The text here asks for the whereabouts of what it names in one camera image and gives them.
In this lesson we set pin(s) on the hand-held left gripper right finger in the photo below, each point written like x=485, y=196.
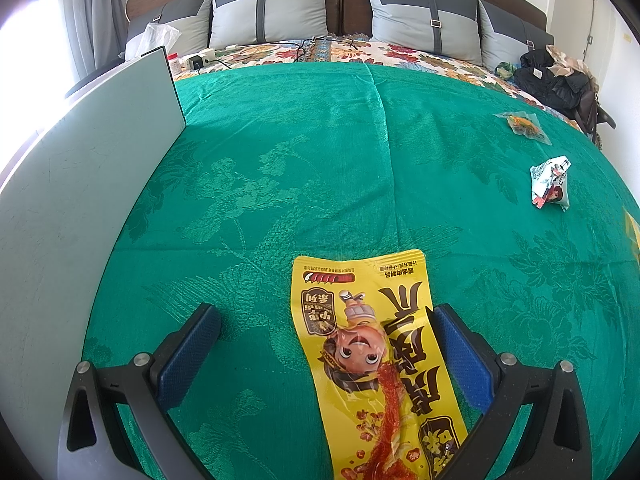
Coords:
x=467, y=360

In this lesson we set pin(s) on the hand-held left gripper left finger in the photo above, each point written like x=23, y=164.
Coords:
x=192, y=350

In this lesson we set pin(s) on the yellow cartoon snack packet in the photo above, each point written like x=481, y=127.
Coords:
x=370, y=350

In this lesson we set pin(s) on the grey cardboard box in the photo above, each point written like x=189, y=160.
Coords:
x=75, y=210

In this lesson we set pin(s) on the small white red snack packet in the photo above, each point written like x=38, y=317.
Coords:
x=550, y=182

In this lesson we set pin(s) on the clear yellow-edged snack packet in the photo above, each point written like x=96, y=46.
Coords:
x=633, y=232

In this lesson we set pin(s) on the green tablecloth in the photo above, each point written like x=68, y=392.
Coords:
x=300, y=160

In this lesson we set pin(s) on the clear packet orange snack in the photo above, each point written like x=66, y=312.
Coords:
x=522, y=126

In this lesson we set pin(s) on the black armchair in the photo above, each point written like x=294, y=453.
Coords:
x=600, y=115

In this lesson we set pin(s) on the small red-capped bottle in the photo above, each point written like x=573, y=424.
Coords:
x=174, y=64

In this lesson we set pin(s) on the black jacket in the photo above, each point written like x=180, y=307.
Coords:
x=555, y=85

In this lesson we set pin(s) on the white power strip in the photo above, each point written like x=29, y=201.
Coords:
x=202, y=59

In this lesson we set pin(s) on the green patterned cloth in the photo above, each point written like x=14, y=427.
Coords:
x=506, y=70

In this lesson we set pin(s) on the floral bedspread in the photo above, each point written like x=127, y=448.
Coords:
x=410, y=60

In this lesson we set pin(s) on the clear plastic bag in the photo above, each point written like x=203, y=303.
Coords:
x=160, y=37

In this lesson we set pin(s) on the beige crumpled cloth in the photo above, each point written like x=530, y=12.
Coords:
x=567, y=60

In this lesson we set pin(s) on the grey curtain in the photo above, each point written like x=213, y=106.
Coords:
x=95, y=15

